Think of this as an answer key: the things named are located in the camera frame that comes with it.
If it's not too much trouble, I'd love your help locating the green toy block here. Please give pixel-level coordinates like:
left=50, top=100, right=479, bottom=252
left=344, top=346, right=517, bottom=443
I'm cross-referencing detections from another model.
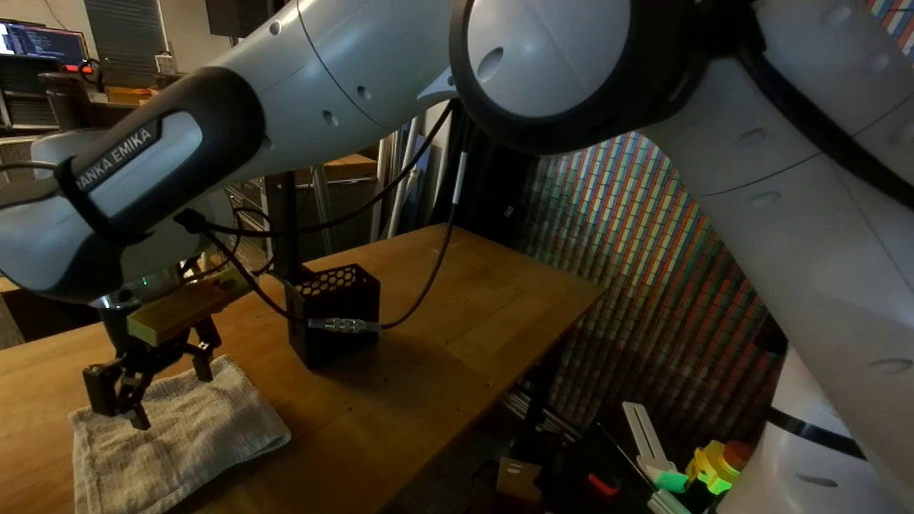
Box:
left=654, top=463, right=690, bottom=497

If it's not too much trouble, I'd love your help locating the light blue terry towel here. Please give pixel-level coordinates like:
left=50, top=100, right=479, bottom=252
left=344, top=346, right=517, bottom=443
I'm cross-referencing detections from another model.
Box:
left=67, top=350, right=293, bottom=514

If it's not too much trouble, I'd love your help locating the black vertical pole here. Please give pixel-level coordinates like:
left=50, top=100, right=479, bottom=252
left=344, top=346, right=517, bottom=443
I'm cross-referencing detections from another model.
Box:
left=264, top=168, right=307, bottom=283

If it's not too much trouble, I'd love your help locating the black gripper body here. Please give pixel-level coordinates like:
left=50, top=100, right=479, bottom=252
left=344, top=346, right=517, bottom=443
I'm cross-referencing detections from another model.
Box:
left=93, top=286, right=226, bottom=383

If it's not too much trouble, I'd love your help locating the small brown box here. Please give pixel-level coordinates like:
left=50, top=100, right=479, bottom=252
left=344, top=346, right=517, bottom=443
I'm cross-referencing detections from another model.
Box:
left=493, top=455, right=544, bottom=509

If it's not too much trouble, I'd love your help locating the white flat strip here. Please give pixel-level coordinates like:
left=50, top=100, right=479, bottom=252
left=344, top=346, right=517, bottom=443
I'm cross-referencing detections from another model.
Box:
left=623, top=399, right=681, bottom=473

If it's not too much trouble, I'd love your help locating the tan wrist camera block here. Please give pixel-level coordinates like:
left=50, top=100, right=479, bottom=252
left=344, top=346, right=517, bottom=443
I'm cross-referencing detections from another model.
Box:
left=124, top=275, right=252, bottom=347

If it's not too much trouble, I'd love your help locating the striped backdrop panel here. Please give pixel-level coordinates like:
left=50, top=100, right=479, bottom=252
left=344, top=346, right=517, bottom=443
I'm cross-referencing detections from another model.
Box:
left=517, top=125, right=793, bottom=460

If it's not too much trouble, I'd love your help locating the glowing wide display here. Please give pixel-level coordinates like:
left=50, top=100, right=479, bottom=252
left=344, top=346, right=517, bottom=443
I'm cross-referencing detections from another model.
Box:
left=0, top=20, right=87, bottom=65

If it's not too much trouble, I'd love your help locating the black perforated basket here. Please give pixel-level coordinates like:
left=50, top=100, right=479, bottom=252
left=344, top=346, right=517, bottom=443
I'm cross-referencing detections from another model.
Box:
left=282, top=262, right=382, bottom=369

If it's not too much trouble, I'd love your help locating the yellow toy block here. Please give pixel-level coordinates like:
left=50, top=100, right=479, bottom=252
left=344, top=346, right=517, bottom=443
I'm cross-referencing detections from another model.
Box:
left=681, top=439, right=747, bottom=497

